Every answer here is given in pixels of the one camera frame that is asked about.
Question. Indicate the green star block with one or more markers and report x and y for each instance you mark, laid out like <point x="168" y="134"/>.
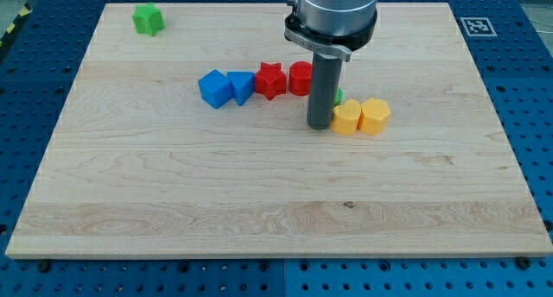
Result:
<point x="148" y="19"/>

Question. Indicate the red star block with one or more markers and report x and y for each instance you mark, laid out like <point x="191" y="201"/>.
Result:
<point x="270" y="80"/>

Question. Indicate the blue triangle block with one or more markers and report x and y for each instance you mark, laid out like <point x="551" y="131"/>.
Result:
<point x="242" y="85"/>

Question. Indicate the yellow hexagon block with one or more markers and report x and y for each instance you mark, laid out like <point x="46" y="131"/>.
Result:
<point x="375" y="114"/>

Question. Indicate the red cylinder block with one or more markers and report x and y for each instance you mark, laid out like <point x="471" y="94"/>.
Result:
<point x="300" y="78"/>

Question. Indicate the blue cube block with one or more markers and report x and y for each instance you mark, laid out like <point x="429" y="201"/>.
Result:
<point x="215" y="89"/>

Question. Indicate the light wooden board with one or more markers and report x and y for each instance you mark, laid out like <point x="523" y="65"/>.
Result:
<point x="140" y="167"/>

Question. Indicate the white fiducial marker tag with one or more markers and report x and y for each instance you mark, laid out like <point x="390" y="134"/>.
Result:
<point x="478" y="26"/>

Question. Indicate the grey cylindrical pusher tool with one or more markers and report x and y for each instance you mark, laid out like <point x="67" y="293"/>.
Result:
<point x="324" y="84"/>

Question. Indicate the yellow heart block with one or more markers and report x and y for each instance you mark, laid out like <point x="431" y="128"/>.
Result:
<point x="346" y="117"/>

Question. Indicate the small green block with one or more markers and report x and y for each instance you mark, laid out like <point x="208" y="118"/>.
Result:
<point x="338" y="97"/>

